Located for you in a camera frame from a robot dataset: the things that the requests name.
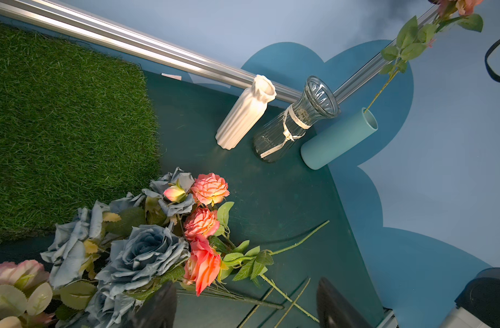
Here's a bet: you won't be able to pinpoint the coral pink rose stem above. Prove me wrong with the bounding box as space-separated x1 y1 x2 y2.
163 173 322 321

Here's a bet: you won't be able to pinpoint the pink flower bouquet pile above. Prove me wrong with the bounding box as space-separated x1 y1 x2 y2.
0 260 55 327

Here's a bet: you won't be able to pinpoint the blue grey fabric flowers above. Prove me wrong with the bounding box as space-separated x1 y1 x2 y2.
41 168 194 327

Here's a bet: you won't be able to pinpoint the clear glass vase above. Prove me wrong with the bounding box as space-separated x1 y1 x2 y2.
254 76 340 163

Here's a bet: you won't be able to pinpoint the pink rose spray stem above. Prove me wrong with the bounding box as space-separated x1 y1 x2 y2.
363 0 484 112

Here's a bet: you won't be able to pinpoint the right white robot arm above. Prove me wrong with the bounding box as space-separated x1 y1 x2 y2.
441 267 500 328

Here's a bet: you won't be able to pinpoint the teal cylinder vase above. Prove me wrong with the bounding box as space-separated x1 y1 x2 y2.
301 108 378 170

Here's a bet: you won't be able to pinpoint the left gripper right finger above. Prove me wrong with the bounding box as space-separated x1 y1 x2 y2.
316 277 372 328

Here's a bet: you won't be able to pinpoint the white ribbed ceramic vase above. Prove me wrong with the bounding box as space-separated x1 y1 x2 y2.
215 75 277 150

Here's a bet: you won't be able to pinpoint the green artificial grass mat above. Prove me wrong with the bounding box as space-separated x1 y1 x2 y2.
0 23 160 243

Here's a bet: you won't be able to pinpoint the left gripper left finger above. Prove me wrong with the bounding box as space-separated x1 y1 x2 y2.
128 282 177 328

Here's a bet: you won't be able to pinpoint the horizontal aluminium frame bar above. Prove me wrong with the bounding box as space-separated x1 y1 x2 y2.
0 0 304 104

